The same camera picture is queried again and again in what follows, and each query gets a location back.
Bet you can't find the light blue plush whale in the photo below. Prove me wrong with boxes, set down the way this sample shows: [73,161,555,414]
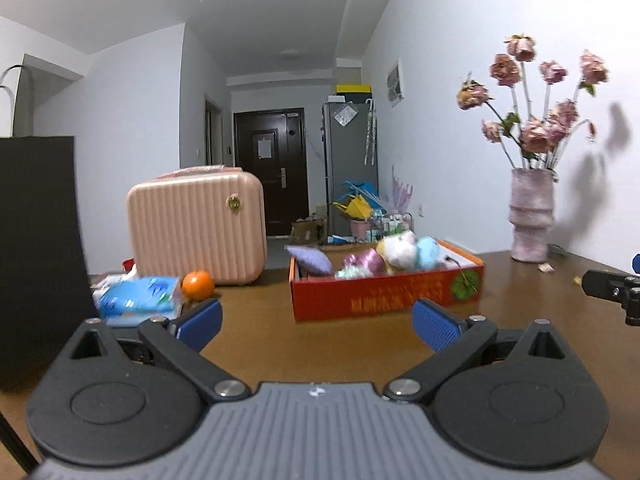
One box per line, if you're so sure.
[416,236,440,271]

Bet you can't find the yellow white plush hamster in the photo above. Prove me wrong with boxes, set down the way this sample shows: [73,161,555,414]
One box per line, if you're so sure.
[375,231,418,271]

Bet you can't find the pink satin scrunchie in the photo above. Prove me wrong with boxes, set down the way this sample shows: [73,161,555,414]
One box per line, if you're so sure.
[341,248,386,276]

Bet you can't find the lavender drawstring pouch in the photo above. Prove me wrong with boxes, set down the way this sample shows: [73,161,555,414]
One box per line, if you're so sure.
[285,245,334,276]

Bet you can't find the white plastic bag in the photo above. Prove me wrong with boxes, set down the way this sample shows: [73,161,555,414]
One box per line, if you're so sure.
[334,264,373,280]

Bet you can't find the orange mandarin fruit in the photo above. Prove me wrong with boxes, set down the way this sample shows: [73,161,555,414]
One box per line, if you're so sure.
[181,270,215,301]

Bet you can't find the red cardboard box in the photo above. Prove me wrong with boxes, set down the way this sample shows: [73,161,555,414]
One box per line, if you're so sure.
[288,240,485,322]

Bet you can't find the blue tissue pack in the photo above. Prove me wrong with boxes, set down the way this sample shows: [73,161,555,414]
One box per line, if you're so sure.
[92,276,182,327]

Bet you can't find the purple ceramic vase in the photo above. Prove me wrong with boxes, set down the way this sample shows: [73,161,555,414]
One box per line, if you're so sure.
[509,168,554,263]

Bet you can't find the pink ribbed vanity case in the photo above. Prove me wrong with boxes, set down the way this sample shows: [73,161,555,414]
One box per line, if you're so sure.
[126,166,268,285]

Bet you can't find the pink bucket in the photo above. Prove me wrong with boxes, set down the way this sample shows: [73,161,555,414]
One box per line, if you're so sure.
[349,219,371,242]

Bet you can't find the brown cardboard box on floor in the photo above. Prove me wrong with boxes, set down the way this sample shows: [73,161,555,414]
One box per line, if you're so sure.
[291,219,326,245]

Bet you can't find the yellow blue bags pile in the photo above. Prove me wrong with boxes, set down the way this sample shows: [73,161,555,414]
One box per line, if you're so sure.
[332,180,386,221]

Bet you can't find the black paper shopping bag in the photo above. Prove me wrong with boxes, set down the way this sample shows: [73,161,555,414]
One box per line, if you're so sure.
[1,136,94,391]

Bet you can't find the dried pink roses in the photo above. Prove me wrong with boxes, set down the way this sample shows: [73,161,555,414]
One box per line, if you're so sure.
[456,34,608,174]

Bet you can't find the dark entrance door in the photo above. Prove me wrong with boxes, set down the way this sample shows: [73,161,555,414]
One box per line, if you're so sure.
[233,108,309,236]

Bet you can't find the grey refrigerator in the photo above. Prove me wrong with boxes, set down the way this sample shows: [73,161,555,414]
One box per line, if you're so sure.
[322,103,378,236]

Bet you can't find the yellow box on refrigerator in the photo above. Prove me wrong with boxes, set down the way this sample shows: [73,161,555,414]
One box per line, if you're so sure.
[335,84,371,94]

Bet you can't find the wire basket with bottles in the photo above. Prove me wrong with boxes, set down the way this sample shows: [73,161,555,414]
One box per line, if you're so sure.
[367,210,413,242]

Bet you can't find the white wall electrical panel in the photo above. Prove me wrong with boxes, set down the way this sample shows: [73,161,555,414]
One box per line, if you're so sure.
[386,60,404,107]

